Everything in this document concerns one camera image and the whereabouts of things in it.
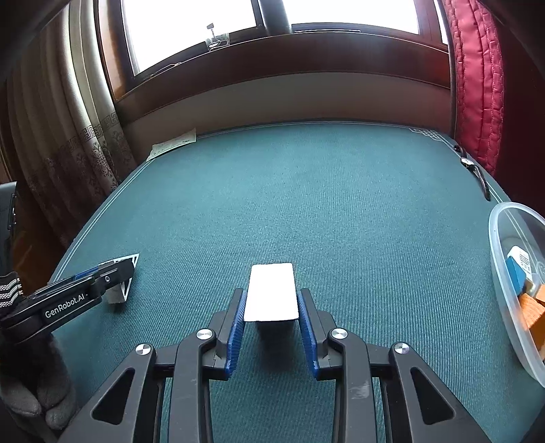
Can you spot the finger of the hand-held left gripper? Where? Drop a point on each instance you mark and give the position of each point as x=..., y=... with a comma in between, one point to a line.
x=85, y=273
x=119, y=272

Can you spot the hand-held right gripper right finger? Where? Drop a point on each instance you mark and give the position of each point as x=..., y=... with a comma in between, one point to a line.
x=307, y=336

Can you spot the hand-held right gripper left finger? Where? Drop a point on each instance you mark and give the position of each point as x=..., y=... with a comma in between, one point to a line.
x=235, y=336

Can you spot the white black-striped wooden wedge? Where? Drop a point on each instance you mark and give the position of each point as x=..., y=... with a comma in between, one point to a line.
x=116, y=294

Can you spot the silver black-striped wooden wedge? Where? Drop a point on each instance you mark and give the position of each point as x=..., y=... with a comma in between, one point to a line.
x=271, y=294

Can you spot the clear plastic container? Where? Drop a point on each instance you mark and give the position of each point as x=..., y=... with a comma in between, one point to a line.
x=498, y=238

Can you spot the white charger plug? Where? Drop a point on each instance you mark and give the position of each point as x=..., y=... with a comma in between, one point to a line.
x=523, y=255

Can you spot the person's left hand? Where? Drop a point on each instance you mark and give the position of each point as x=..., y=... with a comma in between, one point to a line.
x=34, y=379

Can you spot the printed paper sheet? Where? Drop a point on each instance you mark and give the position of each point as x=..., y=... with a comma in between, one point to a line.
x=174, y=142

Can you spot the beige patterned curtain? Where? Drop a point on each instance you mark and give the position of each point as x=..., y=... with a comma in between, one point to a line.
x=64, y=127

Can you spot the black clip on table edge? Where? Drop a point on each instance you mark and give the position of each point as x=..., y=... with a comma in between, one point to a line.
x=468, y=162

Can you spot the red quilted curtain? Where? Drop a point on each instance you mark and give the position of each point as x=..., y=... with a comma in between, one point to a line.
x=477, y=85

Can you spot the brown wooden window frame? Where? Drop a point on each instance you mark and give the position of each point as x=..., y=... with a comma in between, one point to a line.
x=340, y=55

